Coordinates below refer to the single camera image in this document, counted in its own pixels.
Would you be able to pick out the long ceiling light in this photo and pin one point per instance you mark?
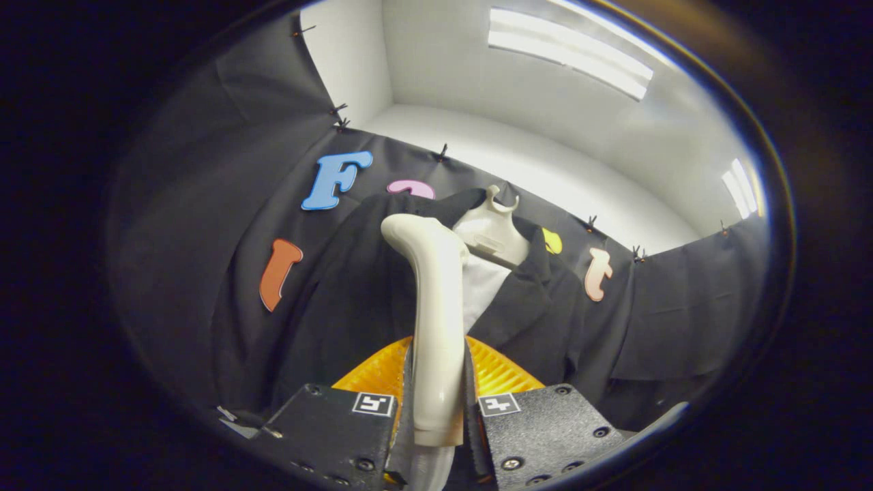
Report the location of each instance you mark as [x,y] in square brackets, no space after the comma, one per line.
[569,51]

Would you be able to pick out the row of black clips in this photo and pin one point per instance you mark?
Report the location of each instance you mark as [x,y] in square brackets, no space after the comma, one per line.
[443,153]

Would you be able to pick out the small ceiling light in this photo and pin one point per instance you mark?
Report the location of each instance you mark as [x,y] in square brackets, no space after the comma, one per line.
[740,187]

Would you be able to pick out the white garment steamer head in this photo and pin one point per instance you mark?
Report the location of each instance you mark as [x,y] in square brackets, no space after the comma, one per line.
[436,327]

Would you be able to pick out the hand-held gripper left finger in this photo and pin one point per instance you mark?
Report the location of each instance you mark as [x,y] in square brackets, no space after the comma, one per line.
[334,433]

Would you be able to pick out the black backdrop cloth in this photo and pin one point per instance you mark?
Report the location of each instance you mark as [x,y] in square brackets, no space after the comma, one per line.
[204,204]

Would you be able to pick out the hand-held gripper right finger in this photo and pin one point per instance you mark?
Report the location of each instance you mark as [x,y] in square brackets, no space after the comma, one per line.
[545,429]

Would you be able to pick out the black suit jacket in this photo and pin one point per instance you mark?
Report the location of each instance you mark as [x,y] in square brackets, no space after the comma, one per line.
[341,307]

